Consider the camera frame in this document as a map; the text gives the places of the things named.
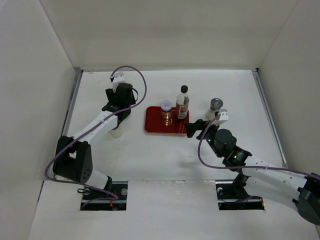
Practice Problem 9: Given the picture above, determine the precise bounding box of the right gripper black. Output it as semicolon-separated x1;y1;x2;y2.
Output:
184;119;223;158

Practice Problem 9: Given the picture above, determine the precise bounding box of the soy sauce bottle black cap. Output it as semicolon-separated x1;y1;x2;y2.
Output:
174;85;191;123

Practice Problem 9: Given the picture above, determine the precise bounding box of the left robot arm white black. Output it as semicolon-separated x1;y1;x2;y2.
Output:
52;82;136;200

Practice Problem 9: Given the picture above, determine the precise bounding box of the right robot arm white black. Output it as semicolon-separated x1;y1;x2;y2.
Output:
184;117;320;226

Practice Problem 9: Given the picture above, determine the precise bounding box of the salt grinder grey lid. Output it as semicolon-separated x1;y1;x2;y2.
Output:
205;97;224;121

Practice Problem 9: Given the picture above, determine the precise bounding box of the red lacquer tray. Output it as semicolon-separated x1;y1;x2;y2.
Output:
144;106;190;136

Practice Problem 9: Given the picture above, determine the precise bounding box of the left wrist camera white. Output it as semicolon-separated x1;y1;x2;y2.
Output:
110;72;126;92

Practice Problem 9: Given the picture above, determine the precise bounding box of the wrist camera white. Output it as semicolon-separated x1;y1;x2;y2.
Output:
213;108;229;126
110;72;126;92

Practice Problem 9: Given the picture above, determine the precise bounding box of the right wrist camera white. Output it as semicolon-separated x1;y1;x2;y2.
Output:
213;108;229;126

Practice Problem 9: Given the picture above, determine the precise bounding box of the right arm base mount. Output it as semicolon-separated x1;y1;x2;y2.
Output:
215;173;265;211

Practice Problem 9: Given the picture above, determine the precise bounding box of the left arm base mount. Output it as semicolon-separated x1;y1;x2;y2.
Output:
77;181;129;212

